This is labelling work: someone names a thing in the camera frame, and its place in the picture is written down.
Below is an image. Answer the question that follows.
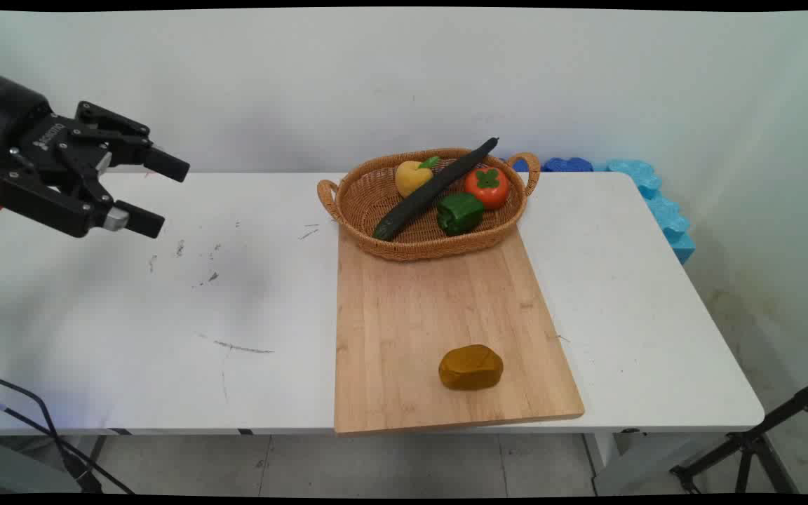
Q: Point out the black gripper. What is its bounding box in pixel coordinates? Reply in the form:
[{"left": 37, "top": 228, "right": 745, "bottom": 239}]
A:
[{"left": 0, "top": 65, "right": 191, "bottom": 240}]

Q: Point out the brown toy potato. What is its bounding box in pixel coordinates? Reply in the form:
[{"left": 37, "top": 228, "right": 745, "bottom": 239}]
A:
[{"left": 438, "top": 344, "right": 505, "bottom": 391}]

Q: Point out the woven wicker basket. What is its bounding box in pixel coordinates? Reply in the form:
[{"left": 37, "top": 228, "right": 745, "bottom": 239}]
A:
[{"left": 316, "top": 147, "right": 541, "bottom": 262}]

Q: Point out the yellow toy pepper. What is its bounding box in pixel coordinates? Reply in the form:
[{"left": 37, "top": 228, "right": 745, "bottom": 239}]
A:
[{"left": 395, "top": 156, "right": 440, "bottom": 198}]

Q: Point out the dark green toy cucumber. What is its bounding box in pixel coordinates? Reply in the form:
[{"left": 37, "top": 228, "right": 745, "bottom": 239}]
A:
[{"left": 372, "top": 137, "right": 500, "bottom": 242}]

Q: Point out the wooden cutting board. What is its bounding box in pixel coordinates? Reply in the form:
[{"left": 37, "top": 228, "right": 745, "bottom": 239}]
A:
[{"left": 334, "top": 223, "right": 586, "bottom": 436}]

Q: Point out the green toy bell pepper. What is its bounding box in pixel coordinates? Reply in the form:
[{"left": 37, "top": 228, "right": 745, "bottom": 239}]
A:
[{"left": 436, "top": 193, "right": 485, "bottom": 236}]

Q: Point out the orange-red toy tomato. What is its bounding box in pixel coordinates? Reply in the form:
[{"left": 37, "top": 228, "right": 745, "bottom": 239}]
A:
[{"left": 464, "top": 166, "right": 511, "bottom": 210}]

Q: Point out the dark blue foam piece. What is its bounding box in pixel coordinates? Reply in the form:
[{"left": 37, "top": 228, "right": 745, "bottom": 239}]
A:
[{"left": 512, "top": 156, "right": 595, "bottom": 174}]

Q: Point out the light blue foam piece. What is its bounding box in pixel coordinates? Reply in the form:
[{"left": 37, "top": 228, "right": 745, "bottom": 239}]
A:
[{"left": 604, "top": 159, "right": 696, "bottom": 265}]

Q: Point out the white table leg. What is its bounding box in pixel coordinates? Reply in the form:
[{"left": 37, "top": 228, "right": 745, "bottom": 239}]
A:
[{"left": 584, "top": 432, "right": 624, "bottom": 486}]

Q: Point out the black tripod stand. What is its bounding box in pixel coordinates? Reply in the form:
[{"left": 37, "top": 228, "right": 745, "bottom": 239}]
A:
[{"left": 669, "top": 375, "right": 808, "bottom": 495}]

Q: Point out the thin black cable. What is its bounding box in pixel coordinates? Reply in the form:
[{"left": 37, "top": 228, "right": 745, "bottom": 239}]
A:
[{"left": 0, "top": 370, "right": 105, "bottom": 495}]

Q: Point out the black cable with blue connector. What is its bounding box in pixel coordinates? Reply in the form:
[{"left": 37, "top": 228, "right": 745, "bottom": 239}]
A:
[{"left": 0, "top": 389, "right": 135, "bottom": 495}]

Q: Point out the grey table frame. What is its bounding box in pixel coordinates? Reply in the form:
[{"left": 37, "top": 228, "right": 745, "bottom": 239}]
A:
[{"left": 0, "top": 435, "right": 109, "bottom": 495}]

